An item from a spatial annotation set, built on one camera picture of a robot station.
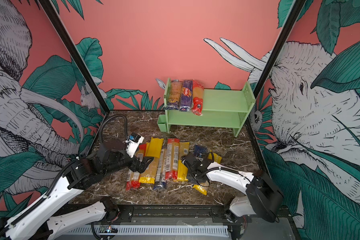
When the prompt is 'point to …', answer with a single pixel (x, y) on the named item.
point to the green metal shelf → (222, 108)
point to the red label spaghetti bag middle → (172, 159)
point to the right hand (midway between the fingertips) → (189, 175)
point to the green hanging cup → (161, 123)
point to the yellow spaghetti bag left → (152, 149)
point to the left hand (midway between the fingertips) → (145, 152)
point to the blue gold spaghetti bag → (176, 89)
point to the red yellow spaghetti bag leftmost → (133, 178)
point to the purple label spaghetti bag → (160, 181)
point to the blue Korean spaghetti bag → (199, 150)
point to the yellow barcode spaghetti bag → (183, 170)
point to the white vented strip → (155, 230)
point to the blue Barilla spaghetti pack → (186, 96)
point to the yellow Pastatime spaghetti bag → (204, 186)
